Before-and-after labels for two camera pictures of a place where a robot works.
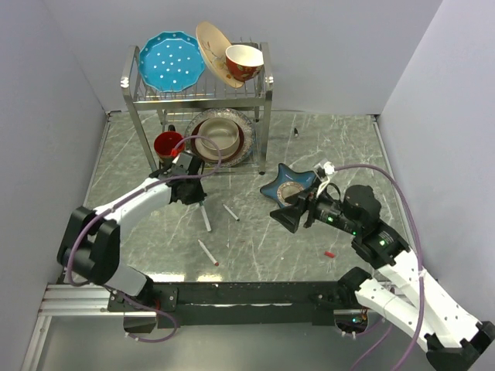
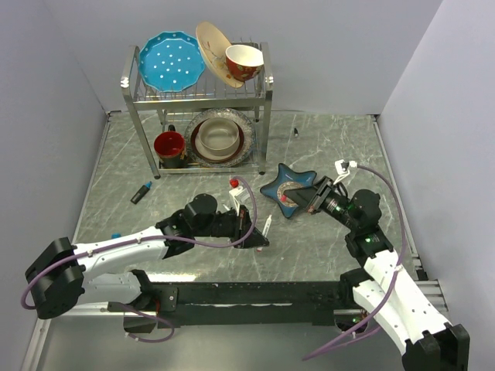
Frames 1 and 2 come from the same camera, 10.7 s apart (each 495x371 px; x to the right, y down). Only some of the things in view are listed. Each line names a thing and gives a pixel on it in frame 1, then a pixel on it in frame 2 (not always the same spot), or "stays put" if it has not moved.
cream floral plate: (213, 45) stays put
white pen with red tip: (208, 253) → (265, 231)
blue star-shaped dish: (288, 183) stays put
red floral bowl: (244, 62) stays put
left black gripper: (199, 195) → (242, 227)
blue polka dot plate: (172, 61) stays put
